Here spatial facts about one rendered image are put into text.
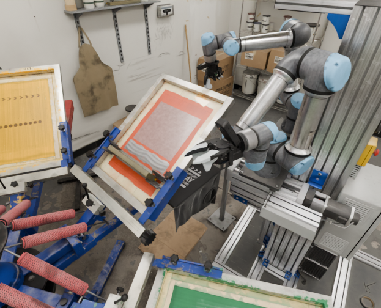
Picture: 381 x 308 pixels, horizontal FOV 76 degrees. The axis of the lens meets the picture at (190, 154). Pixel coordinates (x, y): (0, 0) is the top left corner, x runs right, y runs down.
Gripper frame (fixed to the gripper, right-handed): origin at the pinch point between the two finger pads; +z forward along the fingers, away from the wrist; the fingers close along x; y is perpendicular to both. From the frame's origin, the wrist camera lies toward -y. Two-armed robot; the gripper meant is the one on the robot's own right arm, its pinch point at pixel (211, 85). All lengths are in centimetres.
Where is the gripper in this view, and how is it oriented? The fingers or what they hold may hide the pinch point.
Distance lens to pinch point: 170.7
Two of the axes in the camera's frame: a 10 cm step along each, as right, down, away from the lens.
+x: 6.5, -6.7, 3.7
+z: 2.0, 6.1, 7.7
